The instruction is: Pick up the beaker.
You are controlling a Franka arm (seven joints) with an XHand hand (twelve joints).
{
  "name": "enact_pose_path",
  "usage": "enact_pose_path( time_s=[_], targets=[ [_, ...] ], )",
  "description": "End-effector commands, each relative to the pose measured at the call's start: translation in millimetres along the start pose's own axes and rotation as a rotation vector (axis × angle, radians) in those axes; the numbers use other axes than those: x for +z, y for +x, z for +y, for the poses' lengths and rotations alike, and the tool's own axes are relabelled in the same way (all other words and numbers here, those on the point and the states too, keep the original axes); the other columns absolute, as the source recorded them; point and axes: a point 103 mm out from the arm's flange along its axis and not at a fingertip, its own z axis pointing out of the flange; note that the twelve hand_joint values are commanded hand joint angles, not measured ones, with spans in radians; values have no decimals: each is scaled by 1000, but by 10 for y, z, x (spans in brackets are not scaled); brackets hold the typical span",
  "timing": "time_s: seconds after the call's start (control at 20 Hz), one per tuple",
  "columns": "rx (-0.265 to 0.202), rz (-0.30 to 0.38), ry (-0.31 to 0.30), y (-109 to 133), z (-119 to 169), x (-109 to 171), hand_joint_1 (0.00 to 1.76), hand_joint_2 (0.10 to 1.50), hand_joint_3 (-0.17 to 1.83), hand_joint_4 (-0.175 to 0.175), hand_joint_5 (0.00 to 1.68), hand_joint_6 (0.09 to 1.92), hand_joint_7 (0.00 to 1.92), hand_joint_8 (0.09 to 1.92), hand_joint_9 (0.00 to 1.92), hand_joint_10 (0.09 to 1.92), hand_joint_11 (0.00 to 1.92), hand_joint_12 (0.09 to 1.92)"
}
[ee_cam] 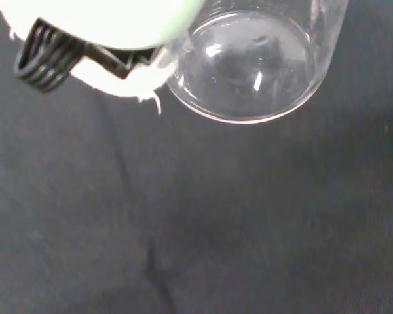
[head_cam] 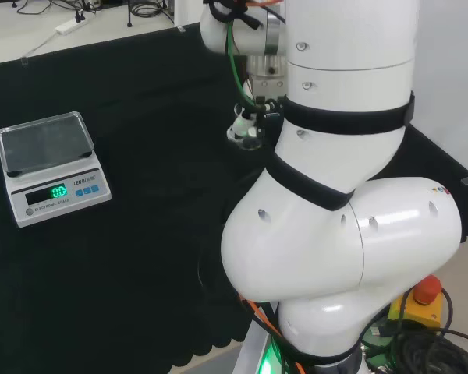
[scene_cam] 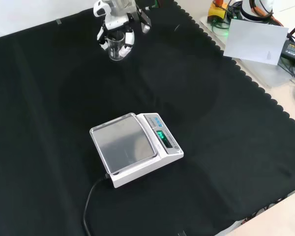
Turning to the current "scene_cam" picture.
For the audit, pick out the black scalloped bench cloth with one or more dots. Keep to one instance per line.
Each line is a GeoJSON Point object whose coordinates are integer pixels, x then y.
{"type": "Point", "coordinates": [113, 110]}

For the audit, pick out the grey metal base plate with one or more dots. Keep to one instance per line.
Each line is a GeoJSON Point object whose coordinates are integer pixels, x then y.
{"type": "Point", "coordinates": [265, 71]}

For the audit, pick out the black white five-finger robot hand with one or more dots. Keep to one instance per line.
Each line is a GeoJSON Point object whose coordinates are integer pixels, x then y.
{"type": "Point", "coordinates": [116, 18]}

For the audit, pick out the grey tape strip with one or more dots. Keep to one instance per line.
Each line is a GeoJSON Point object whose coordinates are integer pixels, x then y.
{"type": "Point", "coordinates": [58, 21]}

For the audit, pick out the pale white board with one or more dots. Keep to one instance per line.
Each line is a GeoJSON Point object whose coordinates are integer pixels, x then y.
{"type": "Point", "coordinates": [255, 45]}

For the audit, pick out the white electronic balance steel pan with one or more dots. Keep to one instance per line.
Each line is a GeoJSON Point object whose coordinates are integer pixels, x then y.
{"type": "Point", "coordinates": [135, 147]}

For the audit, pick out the yellow stop button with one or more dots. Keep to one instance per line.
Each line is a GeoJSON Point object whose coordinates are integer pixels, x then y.
{"type": "Point", "coordinates": [217, 11]}

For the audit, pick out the clear glass beaker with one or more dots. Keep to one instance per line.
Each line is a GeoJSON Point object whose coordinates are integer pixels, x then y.
{"type": "Point", "coordinates": [115, 48]}

